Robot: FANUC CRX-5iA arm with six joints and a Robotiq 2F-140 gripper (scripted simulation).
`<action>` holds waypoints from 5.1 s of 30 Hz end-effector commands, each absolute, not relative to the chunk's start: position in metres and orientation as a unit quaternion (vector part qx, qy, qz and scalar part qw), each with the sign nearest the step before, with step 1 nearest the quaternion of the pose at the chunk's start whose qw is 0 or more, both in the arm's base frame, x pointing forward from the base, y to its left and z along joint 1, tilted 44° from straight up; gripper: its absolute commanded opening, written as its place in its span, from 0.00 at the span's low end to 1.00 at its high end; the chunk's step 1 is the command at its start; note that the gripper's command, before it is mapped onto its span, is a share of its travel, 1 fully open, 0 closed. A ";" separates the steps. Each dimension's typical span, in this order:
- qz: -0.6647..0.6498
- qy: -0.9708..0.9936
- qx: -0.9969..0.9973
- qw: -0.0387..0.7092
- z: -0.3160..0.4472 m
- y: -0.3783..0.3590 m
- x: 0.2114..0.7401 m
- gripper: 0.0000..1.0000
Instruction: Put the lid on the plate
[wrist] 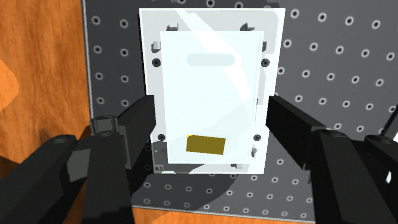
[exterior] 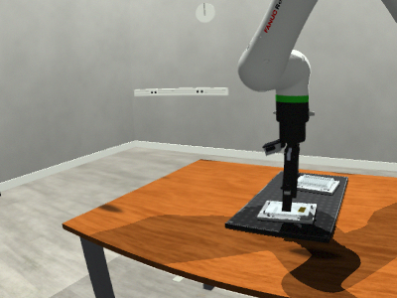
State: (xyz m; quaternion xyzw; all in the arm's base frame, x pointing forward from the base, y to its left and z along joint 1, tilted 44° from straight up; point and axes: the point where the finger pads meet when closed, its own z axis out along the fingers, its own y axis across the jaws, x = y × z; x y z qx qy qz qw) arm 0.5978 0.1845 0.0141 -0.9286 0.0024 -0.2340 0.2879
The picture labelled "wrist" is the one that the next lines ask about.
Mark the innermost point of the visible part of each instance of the dark grey perforated plate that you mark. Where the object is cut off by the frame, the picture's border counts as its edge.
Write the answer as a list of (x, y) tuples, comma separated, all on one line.
[(338, 62)]

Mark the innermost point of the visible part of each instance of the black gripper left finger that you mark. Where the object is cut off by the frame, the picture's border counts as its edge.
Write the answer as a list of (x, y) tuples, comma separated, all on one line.
[(32, 192)]

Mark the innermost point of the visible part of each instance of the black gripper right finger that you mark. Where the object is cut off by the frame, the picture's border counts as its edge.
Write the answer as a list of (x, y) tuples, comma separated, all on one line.
[(342, 188)]

